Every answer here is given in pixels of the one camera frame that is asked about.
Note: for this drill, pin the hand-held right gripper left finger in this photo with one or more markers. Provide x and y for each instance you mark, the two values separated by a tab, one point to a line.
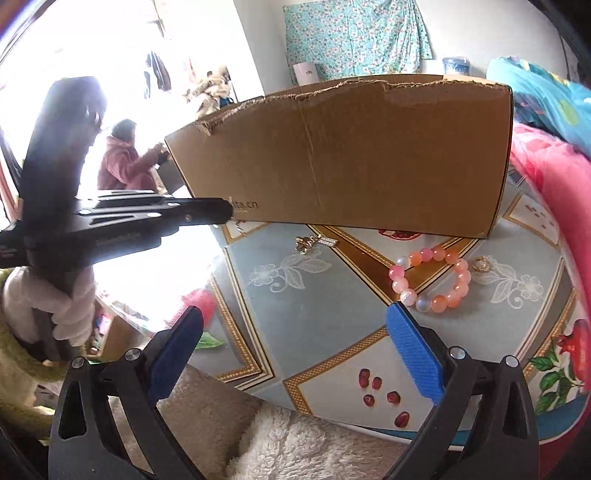
178	350

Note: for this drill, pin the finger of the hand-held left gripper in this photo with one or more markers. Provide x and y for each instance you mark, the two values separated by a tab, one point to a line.
203	205
203	218

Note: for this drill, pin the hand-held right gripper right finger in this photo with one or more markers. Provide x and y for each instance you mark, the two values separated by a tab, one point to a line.
415	355

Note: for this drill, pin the brown cardboard box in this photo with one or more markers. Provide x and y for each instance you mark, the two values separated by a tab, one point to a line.
346	161

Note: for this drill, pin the person's left hand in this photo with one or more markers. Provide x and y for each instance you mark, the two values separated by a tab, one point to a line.
74	314

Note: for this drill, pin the dark low table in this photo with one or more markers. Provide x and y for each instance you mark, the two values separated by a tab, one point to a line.
171	177

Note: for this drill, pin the open floor cardboard box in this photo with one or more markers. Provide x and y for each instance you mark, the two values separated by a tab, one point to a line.
122	332

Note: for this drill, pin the fruit print tablecloth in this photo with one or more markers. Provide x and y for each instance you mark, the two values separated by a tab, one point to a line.
323	314

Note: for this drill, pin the gold brooch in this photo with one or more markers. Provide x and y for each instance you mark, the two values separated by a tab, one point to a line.
307	244

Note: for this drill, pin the pile of bedding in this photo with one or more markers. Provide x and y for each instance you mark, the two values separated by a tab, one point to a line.
210	90

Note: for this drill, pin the hanging clothes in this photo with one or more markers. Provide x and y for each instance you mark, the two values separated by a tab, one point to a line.
158	69

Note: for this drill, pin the white fluffy towel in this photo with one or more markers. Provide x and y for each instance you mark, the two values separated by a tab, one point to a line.
300	443

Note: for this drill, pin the pink quilt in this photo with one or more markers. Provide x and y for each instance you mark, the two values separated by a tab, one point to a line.
554	184

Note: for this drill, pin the floral curtain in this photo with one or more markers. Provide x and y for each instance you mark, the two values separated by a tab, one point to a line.
360	37

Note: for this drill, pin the blue quilt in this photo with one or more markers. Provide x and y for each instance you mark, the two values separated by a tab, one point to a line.
549	101

